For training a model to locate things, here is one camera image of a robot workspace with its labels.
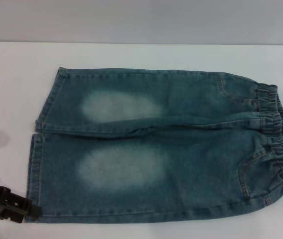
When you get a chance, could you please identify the blue denim shorts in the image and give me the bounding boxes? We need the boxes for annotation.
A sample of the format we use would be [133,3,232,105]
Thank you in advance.
[25,66,283,224]

